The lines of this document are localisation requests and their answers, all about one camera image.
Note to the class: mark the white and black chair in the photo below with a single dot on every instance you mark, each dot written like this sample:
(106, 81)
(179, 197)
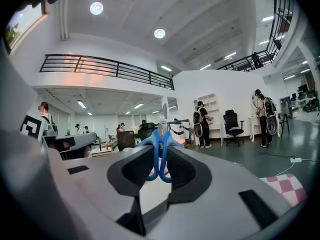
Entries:
(178, 127)

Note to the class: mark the pink checkered tablecloth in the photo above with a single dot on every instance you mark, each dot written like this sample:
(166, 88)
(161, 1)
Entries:
(287, 189)

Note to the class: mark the black office chair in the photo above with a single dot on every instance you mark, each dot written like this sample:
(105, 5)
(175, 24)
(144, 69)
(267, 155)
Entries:
(231, 124)
(126, 140)
(147, 131)

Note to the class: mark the black balcony railing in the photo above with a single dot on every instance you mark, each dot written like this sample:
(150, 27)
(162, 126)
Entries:
(117, 70)
(281, 11)

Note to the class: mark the window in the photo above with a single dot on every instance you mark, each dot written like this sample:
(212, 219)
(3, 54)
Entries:
(22, 26)

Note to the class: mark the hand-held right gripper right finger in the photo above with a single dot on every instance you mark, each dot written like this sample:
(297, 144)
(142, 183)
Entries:
(185, 169)

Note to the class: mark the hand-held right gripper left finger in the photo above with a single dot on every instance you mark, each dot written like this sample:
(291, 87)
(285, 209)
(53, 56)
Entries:
(135, 169)

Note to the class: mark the round ceiling light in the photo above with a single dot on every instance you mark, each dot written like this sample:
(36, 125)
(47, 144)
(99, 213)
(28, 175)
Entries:
(159, 33)
(96, 8)

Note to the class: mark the white side table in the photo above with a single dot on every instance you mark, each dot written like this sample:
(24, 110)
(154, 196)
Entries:
(253, 121)

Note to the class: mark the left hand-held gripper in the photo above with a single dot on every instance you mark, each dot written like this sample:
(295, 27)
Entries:
(31, 126)

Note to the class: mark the white bookshelf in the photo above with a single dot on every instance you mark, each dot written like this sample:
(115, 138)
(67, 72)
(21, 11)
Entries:
(215, 104)

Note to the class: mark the white power strip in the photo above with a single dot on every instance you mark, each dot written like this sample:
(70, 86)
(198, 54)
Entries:
(295, 160)

